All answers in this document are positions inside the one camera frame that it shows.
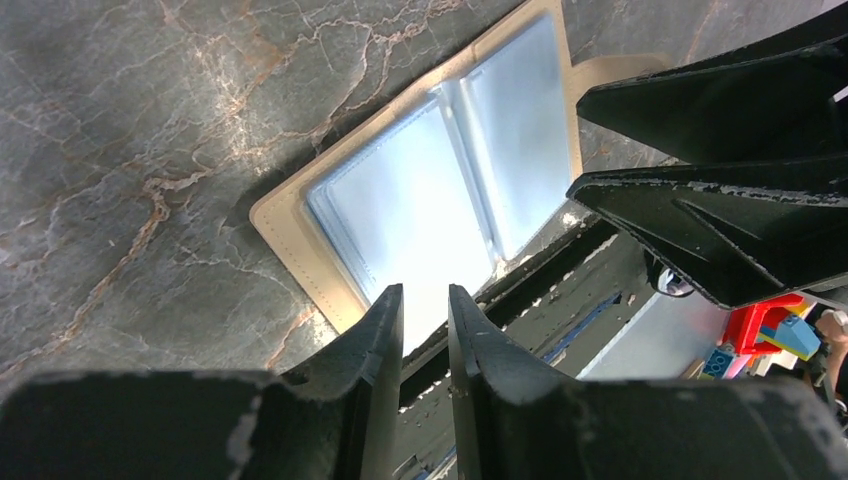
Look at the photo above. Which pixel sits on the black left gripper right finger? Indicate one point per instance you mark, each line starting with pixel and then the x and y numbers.
pixel 516 417

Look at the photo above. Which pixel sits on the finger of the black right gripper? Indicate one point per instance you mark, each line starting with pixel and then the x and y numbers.
pixel 739 233
pixel 770 100

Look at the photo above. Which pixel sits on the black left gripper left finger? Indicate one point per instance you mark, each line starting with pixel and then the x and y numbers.
pixel 333 416

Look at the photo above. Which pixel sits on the beige leather card holder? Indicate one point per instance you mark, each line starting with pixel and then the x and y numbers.
pixel 449 182

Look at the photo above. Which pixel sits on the colourful toy bricks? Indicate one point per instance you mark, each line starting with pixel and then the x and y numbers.
pixel 757 337

